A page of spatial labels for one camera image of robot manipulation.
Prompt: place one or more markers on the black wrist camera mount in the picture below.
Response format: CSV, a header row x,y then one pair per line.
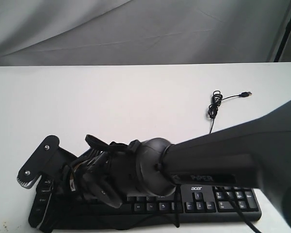
x,y
48,159

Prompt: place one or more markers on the black tripod stand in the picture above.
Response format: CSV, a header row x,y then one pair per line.
x,y
283,42

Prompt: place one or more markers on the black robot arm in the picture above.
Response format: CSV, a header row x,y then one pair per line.
x,y
256,154

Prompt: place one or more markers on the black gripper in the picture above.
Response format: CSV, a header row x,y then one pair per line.
x,y
108,174

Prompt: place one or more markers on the grey backdrop cloth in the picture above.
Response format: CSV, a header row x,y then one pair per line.
x,y
140,32

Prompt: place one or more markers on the black acer keyboard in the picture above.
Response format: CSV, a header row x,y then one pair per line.
x,y
191,204

